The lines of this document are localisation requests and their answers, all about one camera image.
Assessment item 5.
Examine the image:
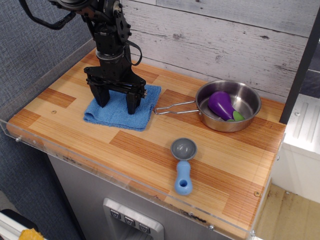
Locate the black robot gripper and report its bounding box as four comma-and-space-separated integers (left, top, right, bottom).
84, 53, 147, 115

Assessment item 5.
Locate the blue cloth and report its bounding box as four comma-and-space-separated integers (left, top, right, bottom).
83, 84, 162, 132

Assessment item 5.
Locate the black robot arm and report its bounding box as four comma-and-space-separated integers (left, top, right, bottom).
52, 0, 147, 115

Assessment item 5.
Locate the blue grey ice cream scoop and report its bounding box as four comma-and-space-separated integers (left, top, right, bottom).
170, 137, 198, 196

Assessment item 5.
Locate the purple toy eggplant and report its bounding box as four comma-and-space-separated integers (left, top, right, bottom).
207, 91, 245, 122

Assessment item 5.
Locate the silver dispenser panel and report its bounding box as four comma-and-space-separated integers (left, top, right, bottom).
103, 198, 165, 240

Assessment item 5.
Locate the stainless steel pan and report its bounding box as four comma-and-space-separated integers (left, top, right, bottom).
153, 80, 262, 133

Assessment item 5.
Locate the clear acrylic table guard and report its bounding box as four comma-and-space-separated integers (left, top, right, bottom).
1, 116, 285, 240

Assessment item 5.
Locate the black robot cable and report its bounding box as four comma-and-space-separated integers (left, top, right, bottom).
18, 0, 142, 67

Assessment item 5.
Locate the black vertical post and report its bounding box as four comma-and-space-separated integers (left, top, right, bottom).
279, 9, 320, 124

